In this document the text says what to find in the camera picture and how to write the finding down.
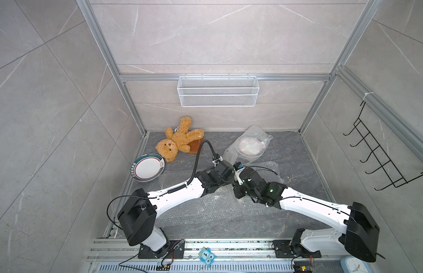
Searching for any large bubble wrap sheet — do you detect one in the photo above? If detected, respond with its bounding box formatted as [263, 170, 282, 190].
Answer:
[156, 159, 330, 238]

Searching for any brown wooden block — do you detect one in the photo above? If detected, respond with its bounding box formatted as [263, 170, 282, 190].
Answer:
[188, 138, 204, 154]

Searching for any white and blue clock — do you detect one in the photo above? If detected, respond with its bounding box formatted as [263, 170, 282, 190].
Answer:
[340, 256, 373, 273]

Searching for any blue cartoon toy figure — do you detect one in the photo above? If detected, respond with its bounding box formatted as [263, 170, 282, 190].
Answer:
[199, 247, 216, 267]

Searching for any brown teddy bear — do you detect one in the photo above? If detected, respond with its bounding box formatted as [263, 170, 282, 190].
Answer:
[156, 116, 205, 162]

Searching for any black wire hook rack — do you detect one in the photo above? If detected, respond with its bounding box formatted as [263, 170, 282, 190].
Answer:
[342, 102, 423, 191]

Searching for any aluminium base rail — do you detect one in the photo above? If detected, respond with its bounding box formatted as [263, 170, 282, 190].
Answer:
[84, 238, 345, 273]

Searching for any bubble plate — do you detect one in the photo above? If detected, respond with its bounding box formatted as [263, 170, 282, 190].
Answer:
[222, 125, 274, 164]
[130, 153, 166, 182]

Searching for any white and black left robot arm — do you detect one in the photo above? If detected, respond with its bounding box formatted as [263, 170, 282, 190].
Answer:
[117, 160, 234, 258]

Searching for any white wire mesh basket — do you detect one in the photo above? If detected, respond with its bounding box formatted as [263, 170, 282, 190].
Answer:
[177, 76, 260, 108]

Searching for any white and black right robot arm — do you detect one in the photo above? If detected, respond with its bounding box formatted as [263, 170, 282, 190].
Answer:
[233, 163, 380, 263]

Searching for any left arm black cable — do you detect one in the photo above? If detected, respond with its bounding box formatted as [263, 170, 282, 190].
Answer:
[106, 139, 221, 231]

